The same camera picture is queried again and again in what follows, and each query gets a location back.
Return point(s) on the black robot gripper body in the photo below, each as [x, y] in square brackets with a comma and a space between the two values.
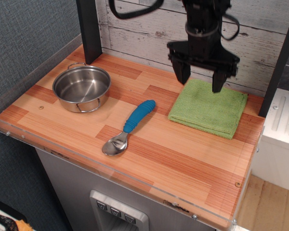
[204, 49]

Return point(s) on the orange plush object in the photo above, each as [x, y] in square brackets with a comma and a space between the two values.
[23, 226]

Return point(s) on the grey toy fridge cabinet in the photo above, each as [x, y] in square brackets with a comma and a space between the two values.
[73, 186]

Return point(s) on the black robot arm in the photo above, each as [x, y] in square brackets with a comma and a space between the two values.
[202, 13]

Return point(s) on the green cloth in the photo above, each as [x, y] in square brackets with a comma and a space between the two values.
[215, 113]

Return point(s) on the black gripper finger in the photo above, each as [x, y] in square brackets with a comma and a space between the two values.
[218, 80]
[182, 71]

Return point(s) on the blue handled metal spoon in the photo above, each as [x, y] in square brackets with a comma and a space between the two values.
[119, 143]

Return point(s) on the silver dispenser button panel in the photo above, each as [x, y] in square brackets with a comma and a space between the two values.
[118, 213]

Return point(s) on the white toy sink unit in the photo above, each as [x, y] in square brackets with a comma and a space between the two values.
[271, 160]

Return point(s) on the small stainless steel pot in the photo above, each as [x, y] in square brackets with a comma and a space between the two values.
[82, 88]

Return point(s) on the black right frame post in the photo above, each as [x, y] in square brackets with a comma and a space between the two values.
[276, 76]

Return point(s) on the clear acrylic table guard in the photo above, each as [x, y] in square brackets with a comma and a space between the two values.
[194, 172]

